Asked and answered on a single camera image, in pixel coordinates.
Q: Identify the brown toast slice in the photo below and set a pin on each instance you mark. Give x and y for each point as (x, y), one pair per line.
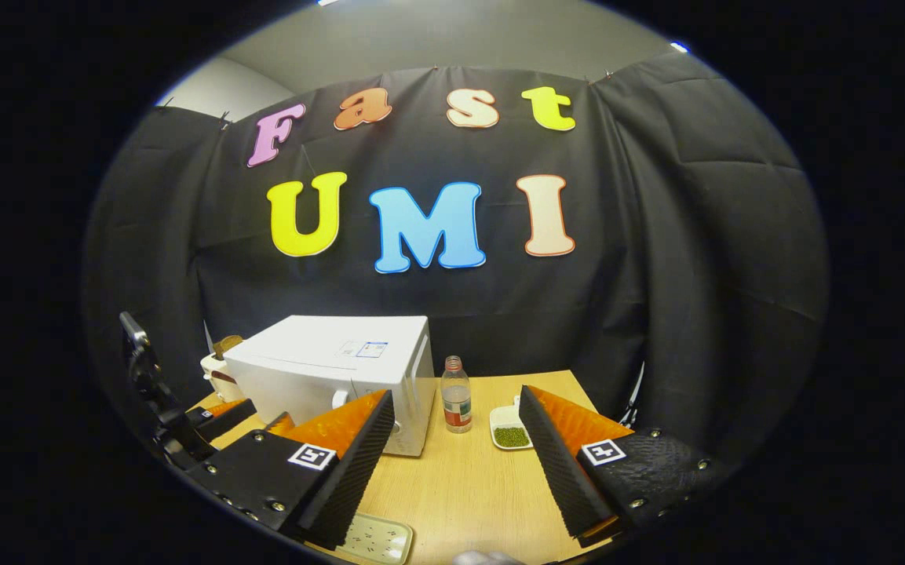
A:
(228, 346)

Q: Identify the black backdrop cloth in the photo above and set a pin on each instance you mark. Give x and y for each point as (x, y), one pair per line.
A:
(656, 275)

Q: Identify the small ceiling light panel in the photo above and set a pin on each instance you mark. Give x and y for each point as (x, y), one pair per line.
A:
(680, 47)

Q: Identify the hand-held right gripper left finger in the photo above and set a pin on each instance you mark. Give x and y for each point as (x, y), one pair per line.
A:
(358, 471)

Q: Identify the pale green rectangular tray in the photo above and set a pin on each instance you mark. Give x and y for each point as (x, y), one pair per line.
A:
(377, 540)

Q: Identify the clear bottle red label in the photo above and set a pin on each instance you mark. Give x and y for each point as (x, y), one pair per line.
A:
(456, 396)

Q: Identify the white divided dish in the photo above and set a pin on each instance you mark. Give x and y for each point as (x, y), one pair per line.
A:
(509, 435)

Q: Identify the white microwave oven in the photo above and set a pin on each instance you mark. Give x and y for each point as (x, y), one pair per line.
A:
(319, 353)

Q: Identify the white toaster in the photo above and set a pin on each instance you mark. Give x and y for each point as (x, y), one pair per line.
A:
(217, 384)

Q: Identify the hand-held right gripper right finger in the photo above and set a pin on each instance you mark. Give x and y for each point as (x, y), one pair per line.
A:
(558, 471)

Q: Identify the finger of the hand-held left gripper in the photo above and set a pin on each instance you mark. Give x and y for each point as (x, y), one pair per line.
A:
(278, 424)
(220, 417)

